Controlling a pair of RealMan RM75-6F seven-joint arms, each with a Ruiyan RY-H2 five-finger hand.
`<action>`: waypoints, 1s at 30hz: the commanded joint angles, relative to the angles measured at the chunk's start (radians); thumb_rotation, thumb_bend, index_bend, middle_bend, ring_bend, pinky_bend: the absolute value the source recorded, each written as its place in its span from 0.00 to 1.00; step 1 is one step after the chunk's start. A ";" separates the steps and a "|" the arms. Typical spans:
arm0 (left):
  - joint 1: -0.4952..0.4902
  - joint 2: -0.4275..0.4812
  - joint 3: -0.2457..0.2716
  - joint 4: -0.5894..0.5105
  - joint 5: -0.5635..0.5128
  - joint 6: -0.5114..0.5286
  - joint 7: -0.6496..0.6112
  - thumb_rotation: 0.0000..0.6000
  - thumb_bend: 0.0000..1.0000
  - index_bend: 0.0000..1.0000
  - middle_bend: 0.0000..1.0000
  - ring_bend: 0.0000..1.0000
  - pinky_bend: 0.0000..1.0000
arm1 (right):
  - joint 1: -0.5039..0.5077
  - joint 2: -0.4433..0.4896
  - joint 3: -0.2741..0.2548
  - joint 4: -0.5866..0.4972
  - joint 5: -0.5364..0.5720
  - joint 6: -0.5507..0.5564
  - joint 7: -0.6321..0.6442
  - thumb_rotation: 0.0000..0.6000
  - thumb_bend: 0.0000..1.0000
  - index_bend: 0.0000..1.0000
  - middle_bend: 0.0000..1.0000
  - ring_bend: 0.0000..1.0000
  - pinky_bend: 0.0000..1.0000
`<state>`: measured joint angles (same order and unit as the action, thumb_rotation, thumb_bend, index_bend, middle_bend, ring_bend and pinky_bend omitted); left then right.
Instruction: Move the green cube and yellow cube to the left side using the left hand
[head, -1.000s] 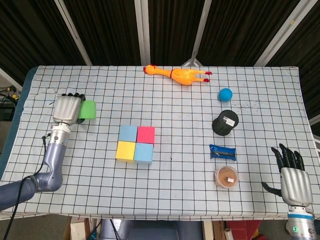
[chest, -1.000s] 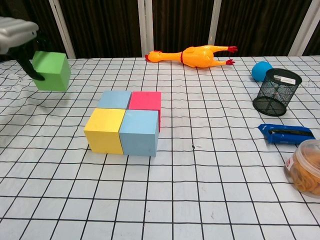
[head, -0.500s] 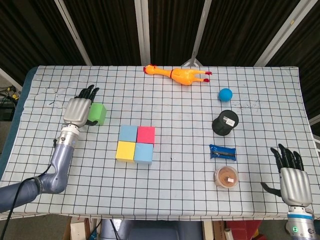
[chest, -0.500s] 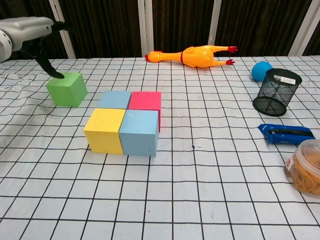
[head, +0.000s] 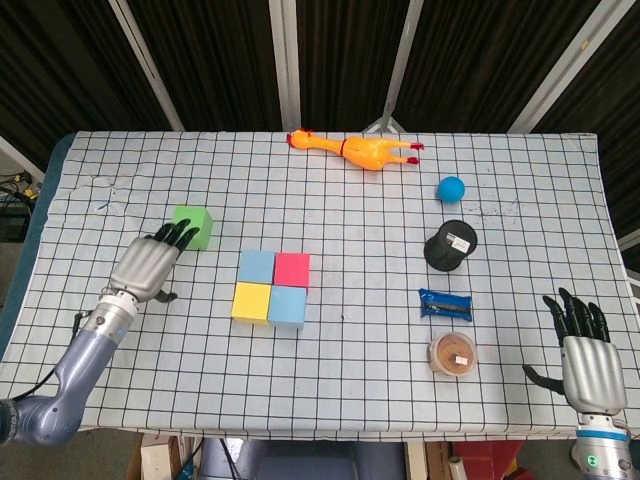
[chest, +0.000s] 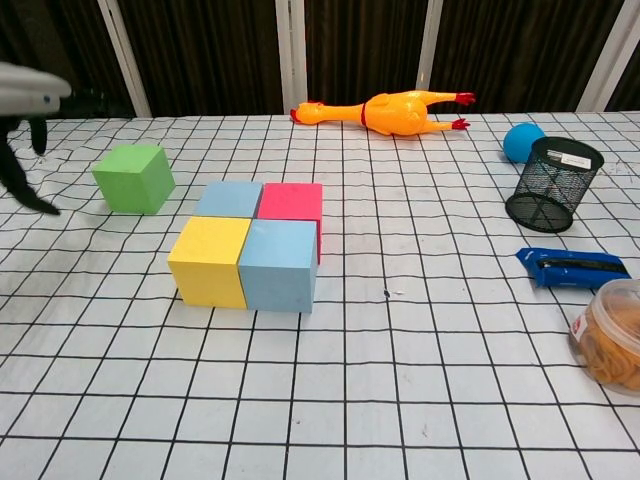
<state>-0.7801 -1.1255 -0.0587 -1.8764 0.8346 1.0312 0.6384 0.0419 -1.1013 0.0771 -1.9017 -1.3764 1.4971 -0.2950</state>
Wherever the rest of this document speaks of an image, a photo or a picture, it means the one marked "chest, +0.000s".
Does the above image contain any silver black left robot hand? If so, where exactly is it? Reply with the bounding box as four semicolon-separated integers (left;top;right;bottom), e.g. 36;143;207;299
0;61;107;217

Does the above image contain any green foam cube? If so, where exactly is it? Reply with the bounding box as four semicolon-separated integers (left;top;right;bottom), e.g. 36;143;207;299
91;144;177;216

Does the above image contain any dark pleated curtain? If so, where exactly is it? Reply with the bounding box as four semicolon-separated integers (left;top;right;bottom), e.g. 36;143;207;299
0;0;640;124

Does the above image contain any light blue cube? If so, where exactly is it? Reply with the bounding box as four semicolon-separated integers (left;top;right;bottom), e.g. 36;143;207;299
193;181;265;220
238;219;320;315

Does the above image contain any yellow foam cube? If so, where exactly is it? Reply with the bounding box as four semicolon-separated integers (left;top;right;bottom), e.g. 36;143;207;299
166;216;253;309

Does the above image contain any red foam cube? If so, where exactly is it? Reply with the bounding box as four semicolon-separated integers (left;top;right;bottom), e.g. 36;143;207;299
256;182;323;264

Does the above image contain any light blue front cube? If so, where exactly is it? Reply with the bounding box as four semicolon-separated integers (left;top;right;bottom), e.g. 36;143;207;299
238;219;320;315

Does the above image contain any yellow rubber chicken toy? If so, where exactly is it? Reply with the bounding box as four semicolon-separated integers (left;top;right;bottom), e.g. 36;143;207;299
290;88;476;137

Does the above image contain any white black grid tablecloth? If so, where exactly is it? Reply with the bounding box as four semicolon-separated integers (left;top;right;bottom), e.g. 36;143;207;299
0;112;640;480

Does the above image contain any blue ball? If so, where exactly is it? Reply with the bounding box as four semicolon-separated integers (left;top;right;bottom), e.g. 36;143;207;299
502;122;547;165

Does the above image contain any black mesh pen holder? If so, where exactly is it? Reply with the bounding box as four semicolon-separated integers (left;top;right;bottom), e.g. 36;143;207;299
504;136;605;233

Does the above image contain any blue snack packet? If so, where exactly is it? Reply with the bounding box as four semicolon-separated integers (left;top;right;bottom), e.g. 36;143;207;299
515;247;632;290

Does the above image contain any clear jar of rubber bands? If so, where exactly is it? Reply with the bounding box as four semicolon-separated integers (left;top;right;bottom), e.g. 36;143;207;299
568;278;640;386

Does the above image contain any white frame post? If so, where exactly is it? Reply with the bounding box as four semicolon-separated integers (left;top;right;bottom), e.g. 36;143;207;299
416;0;459;101
578;0;630;112
274;0;308;115
96;0;153;119

